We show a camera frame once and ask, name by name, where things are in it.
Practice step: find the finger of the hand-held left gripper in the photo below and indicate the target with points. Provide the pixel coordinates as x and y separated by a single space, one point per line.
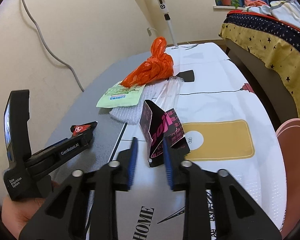
88 138
60 142

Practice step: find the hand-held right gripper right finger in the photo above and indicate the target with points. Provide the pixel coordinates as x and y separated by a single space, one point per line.
168 165

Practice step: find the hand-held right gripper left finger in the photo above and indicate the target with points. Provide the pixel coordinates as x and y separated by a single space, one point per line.
132 165

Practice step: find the red snack packet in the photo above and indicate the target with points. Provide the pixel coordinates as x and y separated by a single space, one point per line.
81 128

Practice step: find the black pink carton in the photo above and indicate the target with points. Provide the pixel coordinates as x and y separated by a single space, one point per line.
162 127

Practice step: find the pink plastic basin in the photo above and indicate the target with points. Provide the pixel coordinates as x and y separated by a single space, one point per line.
297 167

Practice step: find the person's left hand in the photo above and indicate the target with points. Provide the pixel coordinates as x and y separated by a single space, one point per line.
17 215

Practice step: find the white bubble wrap sheet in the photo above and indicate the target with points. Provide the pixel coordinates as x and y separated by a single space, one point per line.
130 113

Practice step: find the green paper packet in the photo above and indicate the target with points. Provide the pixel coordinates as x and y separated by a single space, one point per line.
120 96

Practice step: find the grey white printed tablecloth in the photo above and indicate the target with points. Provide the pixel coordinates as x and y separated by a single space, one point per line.
227 175

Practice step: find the clear plastic wrap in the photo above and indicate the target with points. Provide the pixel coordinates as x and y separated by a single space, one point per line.
168 88

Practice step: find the orange plastic bag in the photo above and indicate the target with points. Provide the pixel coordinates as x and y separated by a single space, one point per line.
155 65

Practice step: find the bed with star blanket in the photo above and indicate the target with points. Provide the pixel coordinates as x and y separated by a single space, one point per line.
277 42

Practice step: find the pink cloth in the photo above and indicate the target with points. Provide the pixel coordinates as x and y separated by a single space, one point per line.
255 3

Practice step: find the striped light blue quilt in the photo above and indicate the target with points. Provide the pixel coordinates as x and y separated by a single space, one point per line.
285 11

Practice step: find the white wall socket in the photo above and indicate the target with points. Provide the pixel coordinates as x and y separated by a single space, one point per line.
149 31

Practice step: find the dark bed frame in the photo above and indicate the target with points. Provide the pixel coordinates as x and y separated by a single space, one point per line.
265 85

